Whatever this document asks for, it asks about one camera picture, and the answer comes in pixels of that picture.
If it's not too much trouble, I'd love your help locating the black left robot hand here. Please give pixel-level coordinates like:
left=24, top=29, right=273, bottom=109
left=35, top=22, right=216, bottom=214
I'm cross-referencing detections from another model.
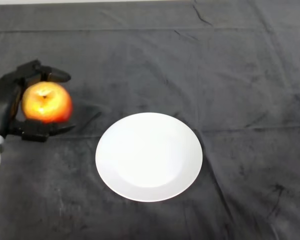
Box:
left=0, top=59, right=77, bottom=143

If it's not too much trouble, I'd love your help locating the red yellow apple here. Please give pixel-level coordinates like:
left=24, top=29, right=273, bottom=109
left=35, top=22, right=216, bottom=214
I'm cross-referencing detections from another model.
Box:
left=22, top=82, right=74, bottom=125

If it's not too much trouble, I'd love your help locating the white round plate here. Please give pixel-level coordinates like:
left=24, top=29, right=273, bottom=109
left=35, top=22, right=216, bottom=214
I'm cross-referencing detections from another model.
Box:
left=95, top=112, right=204, bottom=203

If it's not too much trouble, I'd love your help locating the black cloth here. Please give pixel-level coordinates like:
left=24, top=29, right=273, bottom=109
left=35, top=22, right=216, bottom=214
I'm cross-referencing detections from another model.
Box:
left=0, top=0, right=300, bottom=240

